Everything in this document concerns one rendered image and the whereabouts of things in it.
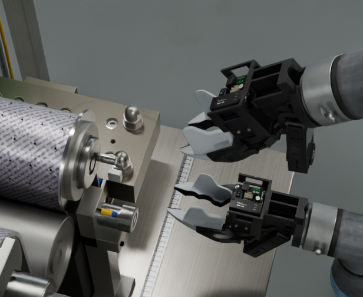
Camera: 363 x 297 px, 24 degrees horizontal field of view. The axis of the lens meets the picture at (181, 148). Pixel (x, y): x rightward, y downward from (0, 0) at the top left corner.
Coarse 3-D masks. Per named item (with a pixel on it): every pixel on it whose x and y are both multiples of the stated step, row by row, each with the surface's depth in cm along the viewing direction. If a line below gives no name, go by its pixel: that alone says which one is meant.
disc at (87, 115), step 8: (88, 112) 121; (80, 120) 118; (88, 120) 122; (72, 128) 116; (72, 136) 116; (64, 152) 115; (64, 160) 115; (64, 168) 115; (64, 176) 116; (64, 184) 117; (64, 192) 118; (64, 200) 119; (64, 208) 120
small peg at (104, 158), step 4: (100, 152) 123; (100, 156) 123; (104, 156) 122; (108, 156) 122; (112, 156) 122; (116, 156) 123; (100, 160) 123; (104, 160) 123; (108, 160) 122; (112, 160) 122; (116, 160) 123; (112, 164) 123
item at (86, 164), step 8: (88, 144) 119; (96, 144) 121; (88, 152) 118; (96, 152) 122; (80, 160) 118; (88, 160) 119; (96, 160) 123; (80, 168) 118; (88, 168) 120; (96, 168) 124; (80, 176) 118; (88, 176) 121; (80, 184) 120; (88, 184) 122
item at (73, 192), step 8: (80, 128) 118; (88, 128) 119; (96, 128) 123; (80, 136) 117; (88, 136) 120; (96, 136) 124; (72, 144) 116; (80, 144) 117; (72, 152) 116; (80, 152) 118; (72, 160) 116; (72, 168) 116; (72, 176) 117; (72, 184) 118; (72, 192) 118; (80, 192) 123; (72, 200) 121
